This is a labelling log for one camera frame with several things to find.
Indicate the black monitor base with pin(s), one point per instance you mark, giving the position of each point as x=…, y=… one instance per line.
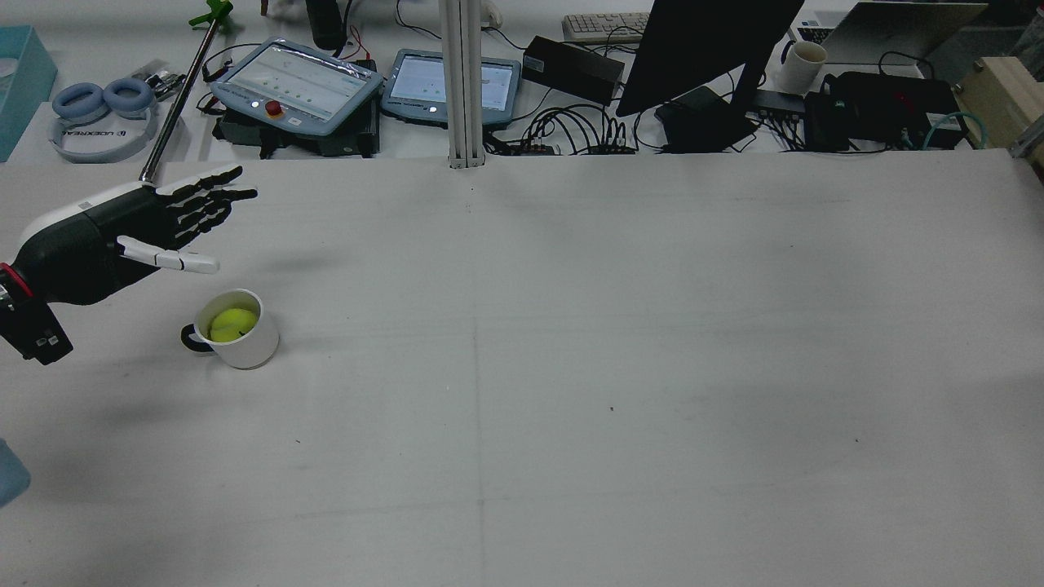
x=701, y=122

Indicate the clear bag of parts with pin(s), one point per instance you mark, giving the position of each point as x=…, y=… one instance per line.
x=159, y=75

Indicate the black USB hub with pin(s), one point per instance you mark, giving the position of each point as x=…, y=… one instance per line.
x=779, y=102

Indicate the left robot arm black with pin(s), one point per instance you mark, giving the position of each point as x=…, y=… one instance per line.
x=33, y=326

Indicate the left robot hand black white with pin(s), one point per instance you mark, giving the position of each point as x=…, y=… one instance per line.
x=98, y=244

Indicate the light blue object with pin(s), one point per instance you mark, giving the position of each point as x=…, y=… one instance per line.
x=10, y=477

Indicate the yellow tennis ball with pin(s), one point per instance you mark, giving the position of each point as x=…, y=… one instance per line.
x=232, y=324

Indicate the teal plastic box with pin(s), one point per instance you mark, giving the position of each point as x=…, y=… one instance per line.
x=20, y=90

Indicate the black cylindrical object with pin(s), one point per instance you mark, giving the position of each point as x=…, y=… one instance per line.
x=326, y=24

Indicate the black power adapter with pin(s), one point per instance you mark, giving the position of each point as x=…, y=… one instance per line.
x=824, y=130

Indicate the metal rod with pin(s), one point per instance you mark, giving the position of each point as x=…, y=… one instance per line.
x=175, y=106

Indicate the aluminium profile post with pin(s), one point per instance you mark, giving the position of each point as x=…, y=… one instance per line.
x=462, y=81

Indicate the wooden box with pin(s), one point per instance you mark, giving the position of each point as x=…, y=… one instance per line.
x=995, y=90

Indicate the black mini PC red logo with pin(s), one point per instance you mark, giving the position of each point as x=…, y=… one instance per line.
x=889, y=106

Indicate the green clamp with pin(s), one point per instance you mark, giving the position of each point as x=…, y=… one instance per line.
x=214, y=12

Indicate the light blue headset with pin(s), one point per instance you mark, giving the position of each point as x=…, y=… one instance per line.
x=102, y=147

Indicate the black computer monitor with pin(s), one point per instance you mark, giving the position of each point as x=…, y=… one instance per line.
x=693, y=49

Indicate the white mug on desk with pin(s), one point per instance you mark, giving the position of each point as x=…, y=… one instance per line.
x=795, y=77

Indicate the white keyboard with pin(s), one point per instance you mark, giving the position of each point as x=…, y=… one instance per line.
x=595, y=26

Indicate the grey teach pendant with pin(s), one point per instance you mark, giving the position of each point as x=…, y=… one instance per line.
x=416, y=81

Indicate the teach pendant with red button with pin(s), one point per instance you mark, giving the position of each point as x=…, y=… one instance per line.
x=302, y=81

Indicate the black power brick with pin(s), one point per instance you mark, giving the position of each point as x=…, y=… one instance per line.
x=571, y=69

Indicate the silver laptop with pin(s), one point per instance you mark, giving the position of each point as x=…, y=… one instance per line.
x=897, y=33

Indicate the black controller box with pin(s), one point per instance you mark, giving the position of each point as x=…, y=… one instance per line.
x=326, y=143

